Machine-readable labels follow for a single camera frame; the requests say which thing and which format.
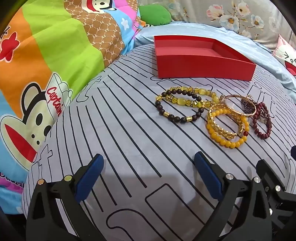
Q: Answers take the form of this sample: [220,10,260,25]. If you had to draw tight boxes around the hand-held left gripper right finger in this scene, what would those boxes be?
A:
[194,152,275,241]

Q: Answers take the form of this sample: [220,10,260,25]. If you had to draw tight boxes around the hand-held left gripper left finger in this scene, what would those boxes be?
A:
[26,153,104,241]

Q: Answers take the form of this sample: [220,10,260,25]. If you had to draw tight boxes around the orange bead bracelet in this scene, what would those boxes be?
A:
[206,108,250,149]

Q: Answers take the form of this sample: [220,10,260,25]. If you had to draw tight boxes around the dark red bead bracelet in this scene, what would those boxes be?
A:
[252,101,273,140]

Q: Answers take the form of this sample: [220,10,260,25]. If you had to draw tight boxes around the gold leaf bangle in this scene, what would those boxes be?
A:
[207,103,248,141]

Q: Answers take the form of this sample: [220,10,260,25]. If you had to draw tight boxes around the purple bead bracelet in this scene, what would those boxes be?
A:
[240,97,258,114]

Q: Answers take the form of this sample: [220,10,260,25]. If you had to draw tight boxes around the yellow glass bead bracelet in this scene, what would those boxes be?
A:
[162,86,220,109]

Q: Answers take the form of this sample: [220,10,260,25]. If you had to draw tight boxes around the rose gold bangle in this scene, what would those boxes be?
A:
[220,94,257,116]

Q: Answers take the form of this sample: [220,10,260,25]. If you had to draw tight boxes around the dark bead bracelet gold accents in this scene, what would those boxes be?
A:
[155,89,205,124]

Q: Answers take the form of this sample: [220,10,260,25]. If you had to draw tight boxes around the red cardboard box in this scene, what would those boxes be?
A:
[154,35,257,81]

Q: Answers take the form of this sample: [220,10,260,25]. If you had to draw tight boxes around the pink cartoon pillow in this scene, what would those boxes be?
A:
[272,34,296,76]

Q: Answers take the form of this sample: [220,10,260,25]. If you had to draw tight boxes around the colourful cartoon monkey quilt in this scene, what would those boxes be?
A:
[0,0,148,209]

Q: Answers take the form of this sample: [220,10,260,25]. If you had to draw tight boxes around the grey floral bedding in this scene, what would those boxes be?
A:
[139,0,294,50]

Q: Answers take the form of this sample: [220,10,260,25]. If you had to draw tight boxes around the green cushion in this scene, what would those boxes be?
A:
[138,4,171,26]

